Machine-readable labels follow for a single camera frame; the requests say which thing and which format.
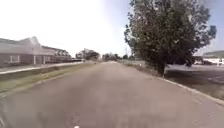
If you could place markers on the large green tree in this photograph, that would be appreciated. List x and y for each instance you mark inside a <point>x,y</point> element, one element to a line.
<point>166,30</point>

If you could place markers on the grey asphalt road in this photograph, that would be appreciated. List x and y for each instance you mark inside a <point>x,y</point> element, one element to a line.
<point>110,96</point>

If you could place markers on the pale concrete kerb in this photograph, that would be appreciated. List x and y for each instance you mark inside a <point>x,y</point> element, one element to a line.
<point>190,89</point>

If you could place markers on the long low building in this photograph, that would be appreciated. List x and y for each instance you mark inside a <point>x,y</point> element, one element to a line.
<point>26,51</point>

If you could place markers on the grass verge strip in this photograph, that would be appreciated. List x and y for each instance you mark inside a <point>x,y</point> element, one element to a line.
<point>30,78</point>

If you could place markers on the white building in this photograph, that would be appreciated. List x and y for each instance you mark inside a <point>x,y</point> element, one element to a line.
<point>213,59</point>

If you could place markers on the pale sidewalk strip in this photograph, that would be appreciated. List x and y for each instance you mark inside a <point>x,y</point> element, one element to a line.
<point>23,69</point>

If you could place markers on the distant trees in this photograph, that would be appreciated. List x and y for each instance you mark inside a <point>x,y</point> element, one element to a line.
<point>96,56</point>

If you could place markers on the grey parking lot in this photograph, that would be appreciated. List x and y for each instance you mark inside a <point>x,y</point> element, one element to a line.
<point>200,78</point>

